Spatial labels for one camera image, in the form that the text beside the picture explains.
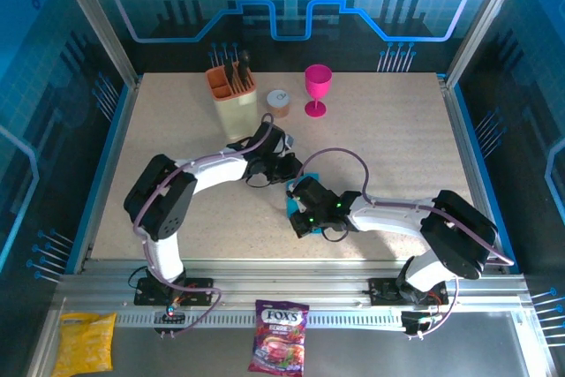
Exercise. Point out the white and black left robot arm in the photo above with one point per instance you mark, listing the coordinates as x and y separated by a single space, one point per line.
216 171

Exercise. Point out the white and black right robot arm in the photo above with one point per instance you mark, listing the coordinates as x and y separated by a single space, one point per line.
388 218

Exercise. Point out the small round can white lid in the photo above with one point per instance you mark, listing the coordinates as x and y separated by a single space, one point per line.
278 101

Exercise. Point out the beige utensil holder orange insert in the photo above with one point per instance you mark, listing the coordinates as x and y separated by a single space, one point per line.
236 107

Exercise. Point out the pink plastic goblet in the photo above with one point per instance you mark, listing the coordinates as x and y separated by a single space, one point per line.
318 81

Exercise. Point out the purple Fox's candy bag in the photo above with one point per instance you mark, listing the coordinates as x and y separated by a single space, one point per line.
280 337

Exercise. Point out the yellow snack bag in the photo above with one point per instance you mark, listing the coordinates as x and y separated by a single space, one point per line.
86 344

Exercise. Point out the aluminium front rail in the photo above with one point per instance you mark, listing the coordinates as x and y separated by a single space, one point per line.
287 284

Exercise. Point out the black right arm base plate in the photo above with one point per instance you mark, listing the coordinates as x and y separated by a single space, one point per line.
384 291

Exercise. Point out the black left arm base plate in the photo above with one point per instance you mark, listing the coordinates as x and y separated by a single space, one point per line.
198 291

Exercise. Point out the aluminium frame post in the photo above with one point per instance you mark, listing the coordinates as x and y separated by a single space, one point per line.
95 19
483 15

